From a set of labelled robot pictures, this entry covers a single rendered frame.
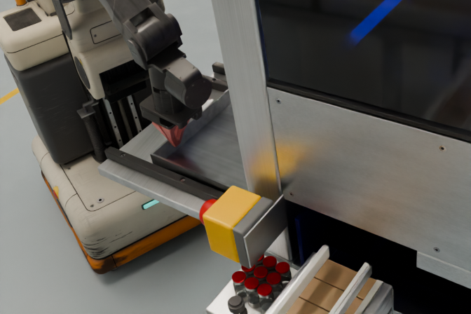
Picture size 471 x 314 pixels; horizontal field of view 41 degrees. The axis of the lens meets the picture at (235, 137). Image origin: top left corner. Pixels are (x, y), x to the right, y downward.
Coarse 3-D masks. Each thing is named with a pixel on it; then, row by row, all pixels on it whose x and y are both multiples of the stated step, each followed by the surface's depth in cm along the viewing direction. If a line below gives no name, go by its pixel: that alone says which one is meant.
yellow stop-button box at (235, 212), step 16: (240, 192) 87; (224, 208) 85; (240, 208) 85; (256, 208) 84; (208, 224) 85; (224, 224) 83; (240, 224) 82; (224, 240) 85; (240, 240) 82; (224, 256) 88; (240, 256) 85
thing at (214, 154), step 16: (224, 96) 130; (208, 112) 127; (224, 112) 130; (192, 128) 124; (208, 128) 126; (224, 128) 125; (192, 144) 123; (208, 144) 122; (224, 144) 121; (160, 160) 116; (176, 160) 120; (192, 160) 119; (208, 160) 118; (224, 160) 117; (240, 160) 117; (192, 176) 112; (208, 176) 114; (224, 176) 114; (240, 176) 113; (224, 192) 108
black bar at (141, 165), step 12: (108, 156) 123; (120, 156) 120; (132, 156) 120; (132, 168) 119; (144, 168) 116; (156, 168) 116; (168, 180) 114; (180, 180) 112; (192, 180) 111; (192, 192) 111; (204, 192) 108; (216, 192) 108
